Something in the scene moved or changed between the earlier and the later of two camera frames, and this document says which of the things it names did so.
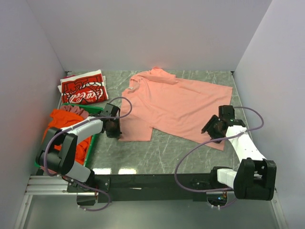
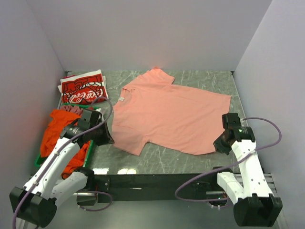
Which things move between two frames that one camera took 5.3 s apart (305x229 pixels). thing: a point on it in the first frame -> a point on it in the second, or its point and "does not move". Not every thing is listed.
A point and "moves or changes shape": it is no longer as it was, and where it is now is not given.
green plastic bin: (92, 110) does not move
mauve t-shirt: (75, 109) does not move
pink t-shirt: (159, 101) moves or changes shape
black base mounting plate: (188, 187) does not move
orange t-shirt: (60, 119) does not move
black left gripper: (116, 134) -> (106, 139)
